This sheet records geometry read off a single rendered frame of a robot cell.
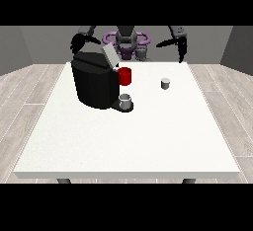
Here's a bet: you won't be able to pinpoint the red pod holder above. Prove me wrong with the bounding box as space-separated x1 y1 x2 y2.
117 66 132 87

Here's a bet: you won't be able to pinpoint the black coffee machine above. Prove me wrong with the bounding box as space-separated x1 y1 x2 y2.
70 50 134 114

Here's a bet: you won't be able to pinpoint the small grey coffee pod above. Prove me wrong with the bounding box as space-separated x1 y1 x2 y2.
160 77 171 91

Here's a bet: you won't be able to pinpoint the pale grey machine lid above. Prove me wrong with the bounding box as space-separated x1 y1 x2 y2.
101 42 121 68

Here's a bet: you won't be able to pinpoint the small grey cup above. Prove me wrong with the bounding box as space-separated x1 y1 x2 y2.
119 93 133 110

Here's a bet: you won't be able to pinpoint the grey robot trunk purple rings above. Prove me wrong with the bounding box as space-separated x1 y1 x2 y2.
102 26 153 63

